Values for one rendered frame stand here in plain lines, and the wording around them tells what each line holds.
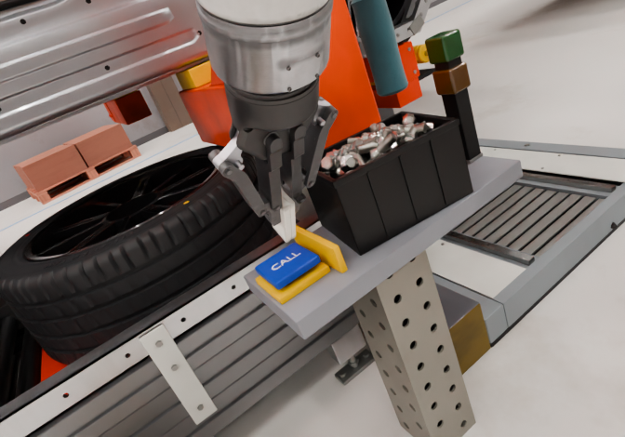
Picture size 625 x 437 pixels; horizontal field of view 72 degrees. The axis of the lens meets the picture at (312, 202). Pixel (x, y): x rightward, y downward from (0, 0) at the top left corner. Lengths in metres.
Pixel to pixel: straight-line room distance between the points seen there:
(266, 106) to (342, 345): 0.75
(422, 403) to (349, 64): 0.58
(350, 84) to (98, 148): 4.32
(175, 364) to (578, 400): 0.72
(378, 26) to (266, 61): 0.92
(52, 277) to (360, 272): 0.60
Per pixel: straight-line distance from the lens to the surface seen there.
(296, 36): 0.29
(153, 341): 0.81
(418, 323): 0.72
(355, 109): 0.78
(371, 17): 1.20
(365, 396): 1.03
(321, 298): 0.55
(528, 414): 0.95
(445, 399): 0.85
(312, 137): 0.43
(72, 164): 4.89
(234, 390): 0.92
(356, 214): 0.57
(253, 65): 0.30
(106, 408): 0.87
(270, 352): 0.91
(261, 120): 0.34
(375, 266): 0.57
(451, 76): 0.71
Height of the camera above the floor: 0.76
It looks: 23 degrees down
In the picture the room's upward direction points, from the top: 22 degrees counter-clockwise
